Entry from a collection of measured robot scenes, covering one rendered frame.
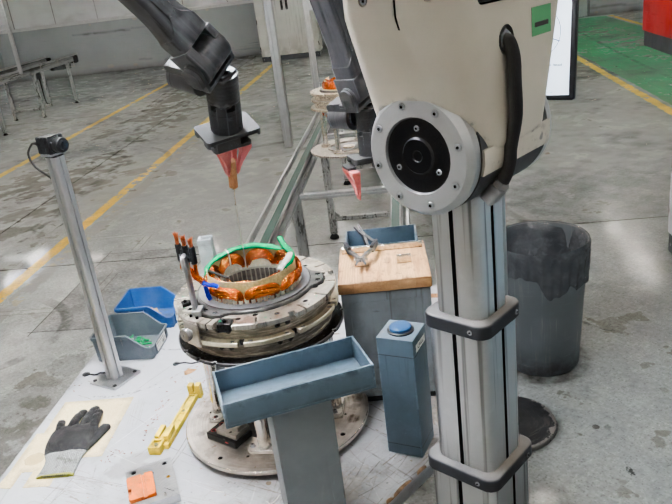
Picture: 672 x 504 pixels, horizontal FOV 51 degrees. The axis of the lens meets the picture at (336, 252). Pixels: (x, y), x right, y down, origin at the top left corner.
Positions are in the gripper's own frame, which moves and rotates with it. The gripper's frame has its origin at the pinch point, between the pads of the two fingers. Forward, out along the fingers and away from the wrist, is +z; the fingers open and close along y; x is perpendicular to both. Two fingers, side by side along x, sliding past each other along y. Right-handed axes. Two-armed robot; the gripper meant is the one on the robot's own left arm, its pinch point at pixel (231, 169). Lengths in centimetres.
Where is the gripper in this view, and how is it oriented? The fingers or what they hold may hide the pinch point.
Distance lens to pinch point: 133.6
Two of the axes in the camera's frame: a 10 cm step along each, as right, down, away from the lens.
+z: 0.0, 7.5, 6.7
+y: -8.5, 3.5, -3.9
